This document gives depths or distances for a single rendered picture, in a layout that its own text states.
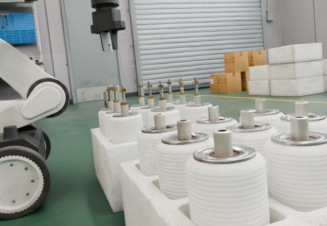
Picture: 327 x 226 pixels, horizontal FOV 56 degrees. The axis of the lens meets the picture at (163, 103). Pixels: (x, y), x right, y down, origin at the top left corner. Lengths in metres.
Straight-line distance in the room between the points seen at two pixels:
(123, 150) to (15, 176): 0.32
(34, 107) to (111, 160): 0.39
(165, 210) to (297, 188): 0.17
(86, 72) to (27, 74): 4.87
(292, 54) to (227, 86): 1.45
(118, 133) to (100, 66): 5.21
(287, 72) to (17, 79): 2.89
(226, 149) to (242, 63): 4.43
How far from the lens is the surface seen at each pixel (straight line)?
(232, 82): 4.68
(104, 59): 6.07
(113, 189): 0.86
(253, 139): 0.50
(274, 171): 0.43
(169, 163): 0.46
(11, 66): 1.16
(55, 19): 6.10
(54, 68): 5.99
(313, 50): 3.64
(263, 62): 5.05
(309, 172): 0.42
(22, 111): 1.11
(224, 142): 0.37
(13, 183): 0.97
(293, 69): 3.48
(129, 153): 0.84
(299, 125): 0.44
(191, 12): 6.73
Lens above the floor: 0.35
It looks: 5 degrees down
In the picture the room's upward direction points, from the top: 6 degrees counter-clockwise
